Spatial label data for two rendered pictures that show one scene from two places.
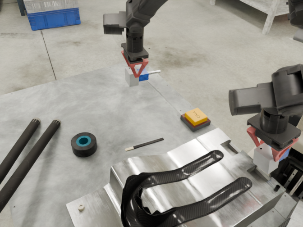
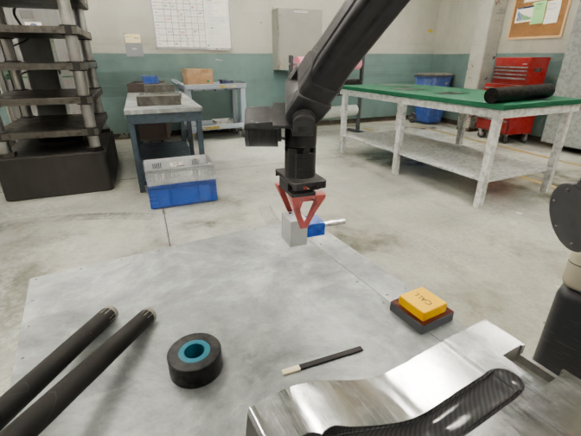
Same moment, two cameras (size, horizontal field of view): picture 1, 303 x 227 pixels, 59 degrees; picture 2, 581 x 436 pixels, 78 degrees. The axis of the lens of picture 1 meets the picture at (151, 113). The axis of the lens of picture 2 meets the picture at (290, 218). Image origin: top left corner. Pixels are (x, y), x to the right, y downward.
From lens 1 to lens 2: 0.30 m
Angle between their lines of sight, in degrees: 18
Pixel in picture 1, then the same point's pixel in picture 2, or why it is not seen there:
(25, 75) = not seen: hidden behind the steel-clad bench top
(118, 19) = (271, 114)
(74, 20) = (208, 195)
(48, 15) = (175, 189)
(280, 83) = not seen: outside the picture
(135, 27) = (304, 117)
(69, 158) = (160, 392)
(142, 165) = (329, 404)
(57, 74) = not seen: hidden behind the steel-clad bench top
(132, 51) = (296, 176)
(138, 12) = (309, 84)
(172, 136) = (379, 343)
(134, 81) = (298, 236)
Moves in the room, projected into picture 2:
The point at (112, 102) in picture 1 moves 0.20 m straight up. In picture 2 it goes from (256, 280) to (252, 193)
